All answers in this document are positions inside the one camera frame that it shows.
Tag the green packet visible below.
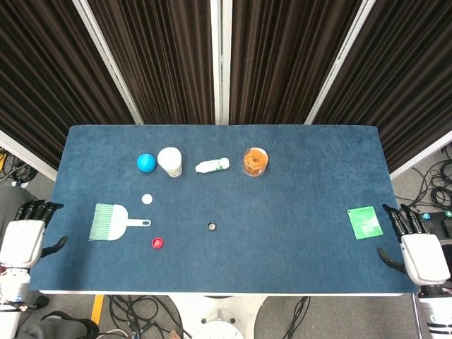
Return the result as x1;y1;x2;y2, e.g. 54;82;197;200
347;206;384;241

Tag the pale green brush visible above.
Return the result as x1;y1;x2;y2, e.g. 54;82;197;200
88;203;152;242

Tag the dark pleated partition panel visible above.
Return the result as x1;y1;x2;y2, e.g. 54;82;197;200
305;0;452;179
220;0;377;125
0;0;144;181
72;0;222;125

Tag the blue table cloth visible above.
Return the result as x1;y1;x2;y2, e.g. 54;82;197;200
28;124;423;295

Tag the clear jar of rubber bands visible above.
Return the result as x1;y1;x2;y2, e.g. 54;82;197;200
242;147;269;177

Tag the white plastic bottle green print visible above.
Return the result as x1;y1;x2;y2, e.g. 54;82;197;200
195;157;230;174

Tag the black cable bundle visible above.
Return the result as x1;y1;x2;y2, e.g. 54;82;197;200
395;143;452;213
105;295;184;339
0;148;38;188

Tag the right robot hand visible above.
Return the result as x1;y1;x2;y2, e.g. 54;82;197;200
376;203;452;286

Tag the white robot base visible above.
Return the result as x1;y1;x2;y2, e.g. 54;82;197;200
169;295;273;339

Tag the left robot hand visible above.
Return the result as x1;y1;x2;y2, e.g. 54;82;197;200
0;199;69;271

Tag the yellow floor tape strip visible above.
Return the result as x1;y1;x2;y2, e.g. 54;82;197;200
90;295;105;326

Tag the black box with teal buttons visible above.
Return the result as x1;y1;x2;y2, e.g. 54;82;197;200
420;210;452;238

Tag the stack of white paper cups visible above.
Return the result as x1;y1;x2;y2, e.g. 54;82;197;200
157;146;184;179

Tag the blue ball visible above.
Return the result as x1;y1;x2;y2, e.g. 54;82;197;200
136;153;157;174

